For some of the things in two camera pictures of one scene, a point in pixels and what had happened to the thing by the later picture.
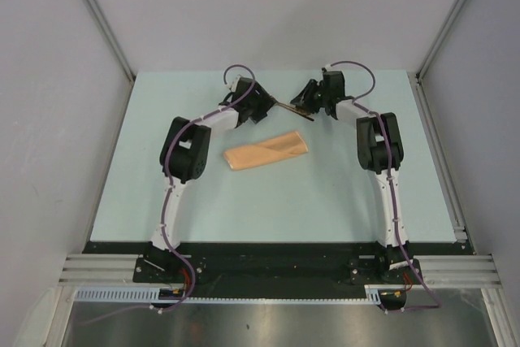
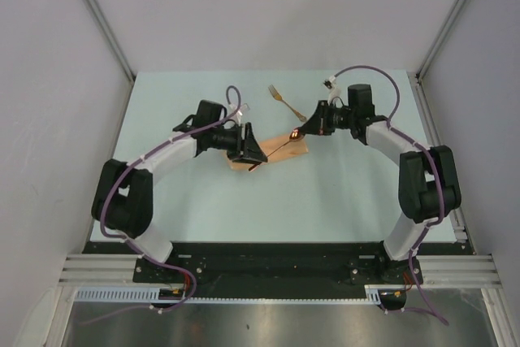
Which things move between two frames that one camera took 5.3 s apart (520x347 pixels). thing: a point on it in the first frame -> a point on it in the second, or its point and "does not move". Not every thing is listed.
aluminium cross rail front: (435, 270) does not move
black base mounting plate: (272, 265) does not move
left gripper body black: (258, 106) -> (229, 140)
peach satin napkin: (288, 145) does not move
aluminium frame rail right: (439, 157) does not move
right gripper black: (304, 99) -> (319, 123)
